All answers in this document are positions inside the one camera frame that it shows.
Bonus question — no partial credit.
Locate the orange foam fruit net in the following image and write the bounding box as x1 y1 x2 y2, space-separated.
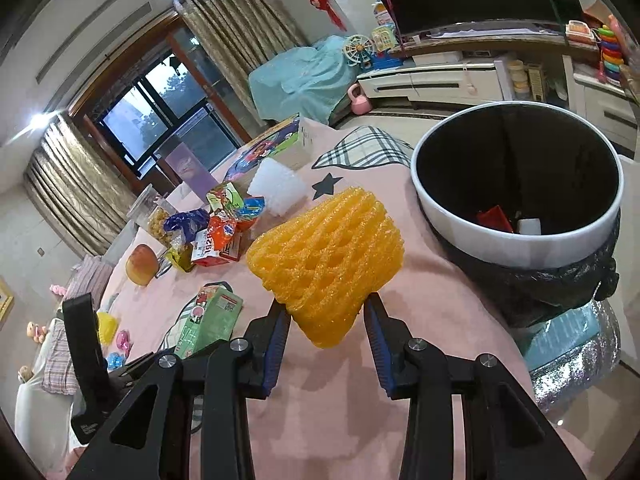
246 186 405 349

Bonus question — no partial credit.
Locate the red snack bag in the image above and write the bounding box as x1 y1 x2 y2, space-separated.
476 206 513 233

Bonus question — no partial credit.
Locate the white foam block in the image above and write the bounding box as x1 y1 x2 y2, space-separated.
518 218 541 235

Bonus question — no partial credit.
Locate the white trash bin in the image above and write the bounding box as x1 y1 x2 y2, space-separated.
410 101 624 269

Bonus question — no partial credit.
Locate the pink toy on bed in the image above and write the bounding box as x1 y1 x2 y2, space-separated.
106 330 131 372

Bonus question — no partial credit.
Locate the green snack box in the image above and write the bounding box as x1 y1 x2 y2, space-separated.
175 284 243 360

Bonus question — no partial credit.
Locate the yellow toy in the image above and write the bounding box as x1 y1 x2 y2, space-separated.
96 311 119 346

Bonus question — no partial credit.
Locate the pink blanket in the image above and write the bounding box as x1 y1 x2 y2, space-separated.
70 120 584 479

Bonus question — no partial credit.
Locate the red white milk carton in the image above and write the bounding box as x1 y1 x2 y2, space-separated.
191 230 242 266

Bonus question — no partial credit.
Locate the yellow snack wrapper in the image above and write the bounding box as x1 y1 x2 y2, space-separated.
165 244 194 273

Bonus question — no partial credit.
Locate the blue foil wrapper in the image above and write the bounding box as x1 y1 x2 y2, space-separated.
163 208 209 243

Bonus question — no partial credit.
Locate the green apple snack bag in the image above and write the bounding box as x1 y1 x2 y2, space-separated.
206 182 244 217

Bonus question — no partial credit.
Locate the black bin liner bag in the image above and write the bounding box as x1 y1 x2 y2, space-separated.
436 220 620 328

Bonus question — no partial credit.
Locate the clear jar of snacks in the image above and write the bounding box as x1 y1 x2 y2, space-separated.
127 184 178 247

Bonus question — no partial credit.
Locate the purple tumbler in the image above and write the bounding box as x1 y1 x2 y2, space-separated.
155 139 218 203

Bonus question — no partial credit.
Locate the colourful picture book box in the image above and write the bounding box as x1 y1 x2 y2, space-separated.
224 114 312 190

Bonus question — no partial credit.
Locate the pink kettlebell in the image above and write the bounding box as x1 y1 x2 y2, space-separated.
347 84 373 116

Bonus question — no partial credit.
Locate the teal cloth covered chair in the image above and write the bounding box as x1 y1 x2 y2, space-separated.
248 36 358 124

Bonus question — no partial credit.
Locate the toy ferris wheel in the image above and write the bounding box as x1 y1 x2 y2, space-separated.
343 35 375 70

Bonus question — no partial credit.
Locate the white tv cabinet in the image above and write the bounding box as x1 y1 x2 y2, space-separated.
358 22 639 159

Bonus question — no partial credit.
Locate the rainbow stacking ring toy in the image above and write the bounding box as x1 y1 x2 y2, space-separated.
594 25 625 87

